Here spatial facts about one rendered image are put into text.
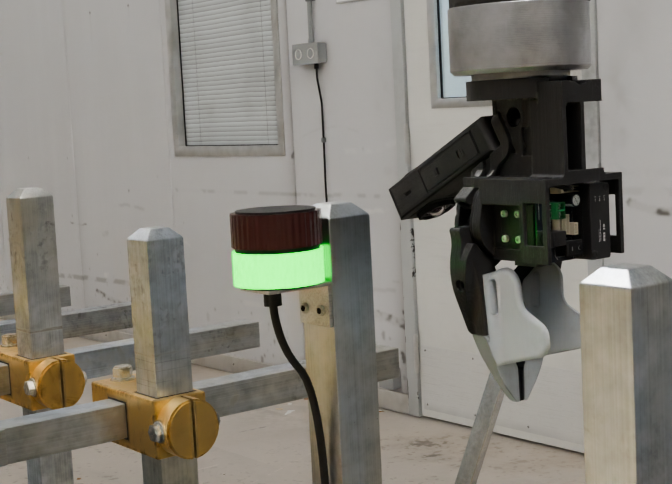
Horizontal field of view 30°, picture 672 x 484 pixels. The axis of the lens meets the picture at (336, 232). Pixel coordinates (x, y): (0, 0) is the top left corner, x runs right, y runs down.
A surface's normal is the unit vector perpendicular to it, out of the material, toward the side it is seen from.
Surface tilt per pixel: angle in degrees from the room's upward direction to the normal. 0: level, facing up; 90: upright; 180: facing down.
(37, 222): 90
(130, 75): 90
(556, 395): 91
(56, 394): 90
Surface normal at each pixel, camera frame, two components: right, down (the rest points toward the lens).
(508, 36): -0.33, 0.11
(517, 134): -0.79, 0.10
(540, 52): 0.12, 0.09
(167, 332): 0.61, 0.05
